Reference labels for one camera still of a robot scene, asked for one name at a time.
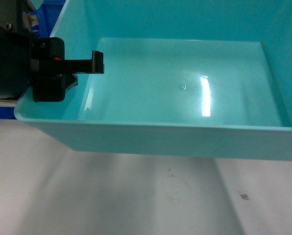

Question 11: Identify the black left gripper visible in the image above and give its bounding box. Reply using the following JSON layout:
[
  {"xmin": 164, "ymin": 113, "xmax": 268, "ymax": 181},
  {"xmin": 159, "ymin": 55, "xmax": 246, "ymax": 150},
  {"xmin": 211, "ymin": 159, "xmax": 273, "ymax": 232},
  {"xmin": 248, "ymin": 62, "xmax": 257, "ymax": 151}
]
[{"xmin": 30, "ymin": 37, "xmax": 104, "ymax": 102}]

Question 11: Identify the teal plastic bin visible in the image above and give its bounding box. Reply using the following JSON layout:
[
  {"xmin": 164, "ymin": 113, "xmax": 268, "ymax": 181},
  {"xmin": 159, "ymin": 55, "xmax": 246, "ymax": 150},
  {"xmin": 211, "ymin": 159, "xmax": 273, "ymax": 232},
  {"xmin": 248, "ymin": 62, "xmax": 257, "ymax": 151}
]
[{"xmin": 15, "ymin": 0, "xmax": 292, "ymax": 161}]

